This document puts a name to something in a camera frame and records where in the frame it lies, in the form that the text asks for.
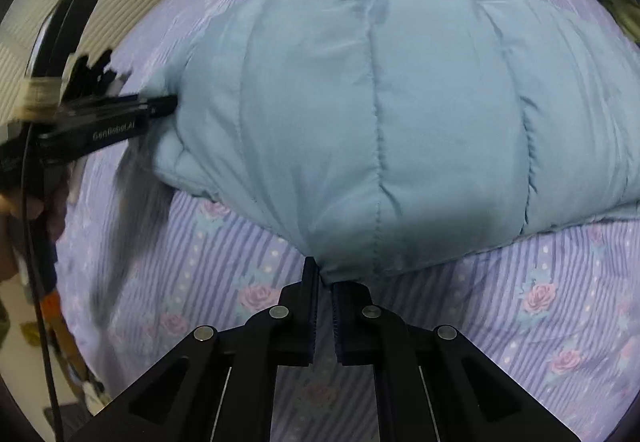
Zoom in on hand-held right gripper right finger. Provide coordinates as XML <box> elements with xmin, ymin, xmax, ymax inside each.
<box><xmin>332</xmin><ymin>282</ymin><xmax>582</xmax><ymax>442</ymax></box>

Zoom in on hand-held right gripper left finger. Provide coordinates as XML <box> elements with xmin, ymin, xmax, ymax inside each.
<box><xmin>67</xmin><ymin>256</ymin><xmax>321</xmax><ymax>442</ymax></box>

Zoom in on person's left hand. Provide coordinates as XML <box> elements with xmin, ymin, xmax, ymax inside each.
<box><xmin>0</xmin><ymin>179</ymin><xmax>68</xmax><ymax>248</ymax></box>

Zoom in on black cable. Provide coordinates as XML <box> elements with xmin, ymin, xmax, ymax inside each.
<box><xmin>20</xmin><ymin>119</ymin><xmax>66</xmax><ymax>442</ymax></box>

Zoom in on purple floral bed sheet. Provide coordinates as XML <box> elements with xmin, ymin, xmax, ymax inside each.
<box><xmin>52</xmin><ymin>0</ymin><xmax>640</xmax><ymax>442</ymax></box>

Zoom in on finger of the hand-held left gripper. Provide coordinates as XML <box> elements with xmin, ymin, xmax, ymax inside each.
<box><xmin>146</xmin><ymin>94</ymin><xmax>179</xmax><ymax>120</ymax></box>

